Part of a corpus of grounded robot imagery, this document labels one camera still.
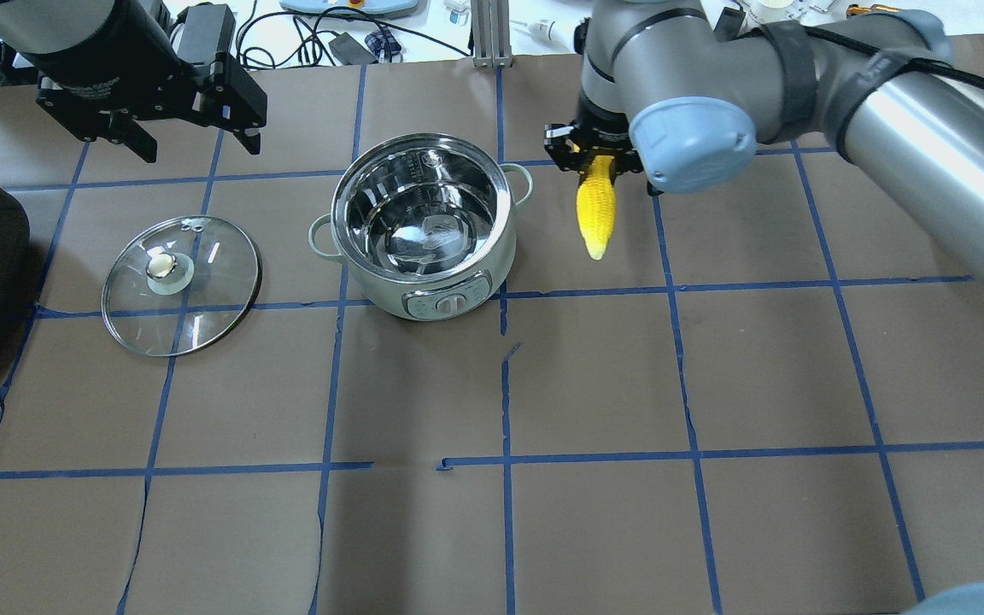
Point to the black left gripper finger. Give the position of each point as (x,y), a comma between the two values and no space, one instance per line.
(234,102)
(124,130)

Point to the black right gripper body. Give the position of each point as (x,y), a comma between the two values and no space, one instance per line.
(601,125)

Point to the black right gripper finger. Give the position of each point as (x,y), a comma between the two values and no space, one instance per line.
(559,144)
(630,162)

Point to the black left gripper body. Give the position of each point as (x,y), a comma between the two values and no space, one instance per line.
(92,44)

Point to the yellow corn cob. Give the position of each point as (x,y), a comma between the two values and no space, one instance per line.
(597,205)

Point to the glass pot lid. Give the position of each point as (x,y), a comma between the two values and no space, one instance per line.
(181,286)

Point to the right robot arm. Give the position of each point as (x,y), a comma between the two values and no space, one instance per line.
(664,94)

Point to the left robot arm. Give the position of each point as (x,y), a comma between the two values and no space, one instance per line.
(17,28)

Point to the pale green electric pot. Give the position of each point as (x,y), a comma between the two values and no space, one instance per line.
(426,225)

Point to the black power adapter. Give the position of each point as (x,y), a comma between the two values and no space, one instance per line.
(349,52)

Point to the aluminium frame post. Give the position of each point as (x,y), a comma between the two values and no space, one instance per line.
(490,32)

